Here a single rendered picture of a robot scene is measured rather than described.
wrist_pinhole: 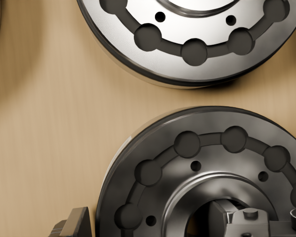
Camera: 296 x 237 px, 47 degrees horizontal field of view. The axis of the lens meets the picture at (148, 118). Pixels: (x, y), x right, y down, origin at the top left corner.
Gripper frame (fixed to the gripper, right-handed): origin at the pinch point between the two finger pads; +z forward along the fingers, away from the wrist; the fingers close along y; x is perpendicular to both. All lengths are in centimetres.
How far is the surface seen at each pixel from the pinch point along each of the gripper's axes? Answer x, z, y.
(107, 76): 7.0, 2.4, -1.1
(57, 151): 3.6, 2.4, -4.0
